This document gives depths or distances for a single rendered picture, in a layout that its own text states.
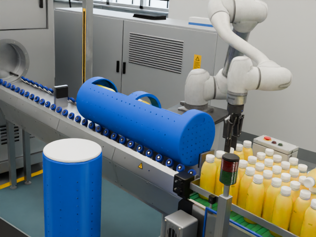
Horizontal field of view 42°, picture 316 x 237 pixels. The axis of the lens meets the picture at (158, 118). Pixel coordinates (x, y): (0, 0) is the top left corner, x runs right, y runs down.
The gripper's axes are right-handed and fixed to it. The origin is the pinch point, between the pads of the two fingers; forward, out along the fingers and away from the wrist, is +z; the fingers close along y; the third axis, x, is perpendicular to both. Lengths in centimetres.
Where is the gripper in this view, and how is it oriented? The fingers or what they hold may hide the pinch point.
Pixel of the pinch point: (230, 144)
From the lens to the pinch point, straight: 199.4
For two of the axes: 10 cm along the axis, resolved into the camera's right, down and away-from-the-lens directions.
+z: -0.6, 9.5, 3.2
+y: -7.2, 1.8, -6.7
